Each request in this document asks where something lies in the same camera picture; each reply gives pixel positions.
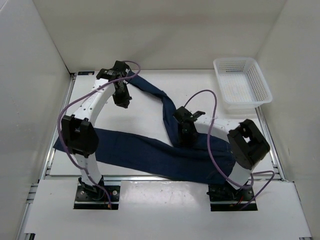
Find dark blue denim trousers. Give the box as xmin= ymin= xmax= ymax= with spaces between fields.
xmin=52 ymin=71 xmax=238 ymax=186

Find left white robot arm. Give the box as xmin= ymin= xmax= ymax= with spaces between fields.
xmin=60 ymin=60 xmax=132 ymax=200

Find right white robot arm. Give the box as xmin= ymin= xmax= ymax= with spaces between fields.
xmin=173 ymin=106 xmax=270 ymax=200

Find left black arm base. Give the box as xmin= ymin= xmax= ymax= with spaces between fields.
xmin=73 ymin=177 xmax=121 ymax=210

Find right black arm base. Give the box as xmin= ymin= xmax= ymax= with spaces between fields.
xmin=206 ymin=183 xmax=258 ymax=212

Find white perforated plastic basket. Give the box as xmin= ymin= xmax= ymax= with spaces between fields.
xmin=213 ymin=57 xmax=273 ymax=112

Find aluminium rail frame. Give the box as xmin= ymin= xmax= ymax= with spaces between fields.
xmin=18 ymin=69 xmax=313 ymax=240

